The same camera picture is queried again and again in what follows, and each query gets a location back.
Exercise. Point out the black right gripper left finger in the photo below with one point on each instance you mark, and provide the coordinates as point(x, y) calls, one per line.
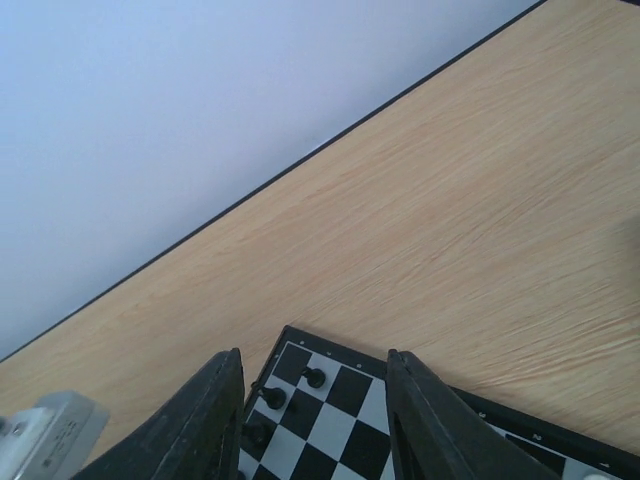
point(194, 435)

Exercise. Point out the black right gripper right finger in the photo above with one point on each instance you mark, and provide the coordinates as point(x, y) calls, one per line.
point(435, 435)

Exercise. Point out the black chess piece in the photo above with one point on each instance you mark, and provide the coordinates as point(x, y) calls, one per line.
point(315, 377)
point(258, 434)

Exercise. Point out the black chess pawn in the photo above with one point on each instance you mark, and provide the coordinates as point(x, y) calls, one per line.
point(274, 397)

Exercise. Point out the black white chess board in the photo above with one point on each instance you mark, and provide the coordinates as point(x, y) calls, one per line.
point(341, 431)

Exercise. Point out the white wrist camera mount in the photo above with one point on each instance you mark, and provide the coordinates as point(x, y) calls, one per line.
point(53, 438)

